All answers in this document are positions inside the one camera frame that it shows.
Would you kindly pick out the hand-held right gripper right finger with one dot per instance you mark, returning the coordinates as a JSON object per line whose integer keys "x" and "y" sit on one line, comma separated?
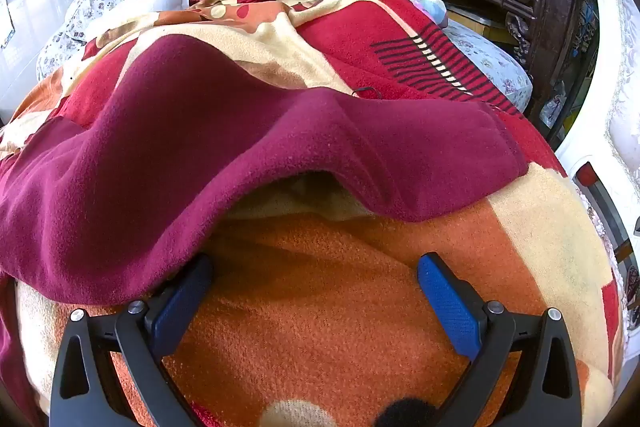
{"x": 450, "y": 307}

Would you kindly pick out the red orange cream patterned blanket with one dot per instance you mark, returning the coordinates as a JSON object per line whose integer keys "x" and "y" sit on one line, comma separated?
{"x": 325, "y": 307}

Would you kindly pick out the floral bed sheet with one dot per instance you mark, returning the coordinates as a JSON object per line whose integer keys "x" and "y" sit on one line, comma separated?
{"x": 485, "y": 57}

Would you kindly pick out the maroon fleece garment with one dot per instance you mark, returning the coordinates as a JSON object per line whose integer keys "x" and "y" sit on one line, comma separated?
{"x": 200, "y": 147}

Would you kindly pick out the light blue soft item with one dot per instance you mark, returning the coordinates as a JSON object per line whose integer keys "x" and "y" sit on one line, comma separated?
{"x": 431, "y": 7}

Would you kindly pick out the white upholstered furniture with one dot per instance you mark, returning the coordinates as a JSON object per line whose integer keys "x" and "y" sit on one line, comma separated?
{"x": 620, "y": 107}

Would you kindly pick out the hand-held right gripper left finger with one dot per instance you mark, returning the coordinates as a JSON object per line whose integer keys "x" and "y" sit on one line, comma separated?
{"x": 179, "y": 309}

